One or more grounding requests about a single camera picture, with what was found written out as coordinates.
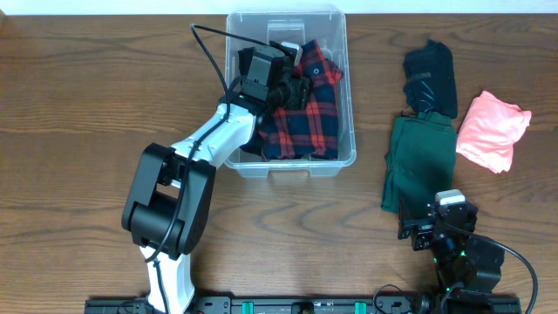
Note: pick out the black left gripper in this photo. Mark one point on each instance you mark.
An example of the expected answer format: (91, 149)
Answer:
(300, 94)

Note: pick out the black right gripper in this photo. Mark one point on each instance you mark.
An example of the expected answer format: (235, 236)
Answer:
(425, 228)

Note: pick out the red navy plaid shirt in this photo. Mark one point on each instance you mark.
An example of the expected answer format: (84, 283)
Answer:
(313, 131)

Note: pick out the dark green garment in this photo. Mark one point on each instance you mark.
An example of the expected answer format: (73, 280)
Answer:
(420, 162)

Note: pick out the black pants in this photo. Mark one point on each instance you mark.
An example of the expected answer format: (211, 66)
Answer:
(255, 67)

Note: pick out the salmon pink garment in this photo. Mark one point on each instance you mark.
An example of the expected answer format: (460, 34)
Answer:
(490, 130)

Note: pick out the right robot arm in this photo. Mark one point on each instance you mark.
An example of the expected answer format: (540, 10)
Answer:
(467, 263)

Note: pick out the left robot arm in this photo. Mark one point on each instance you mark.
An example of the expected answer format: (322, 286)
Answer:
(167, 207)

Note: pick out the clear plastic storage bin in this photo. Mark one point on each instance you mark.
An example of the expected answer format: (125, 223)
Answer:
(327, 25)

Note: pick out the black garment with teal print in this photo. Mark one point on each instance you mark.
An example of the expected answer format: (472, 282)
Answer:
(430, 83)

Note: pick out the black mounting rail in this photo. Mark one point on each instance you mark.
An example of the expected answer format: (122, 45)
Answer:
(383, 304)

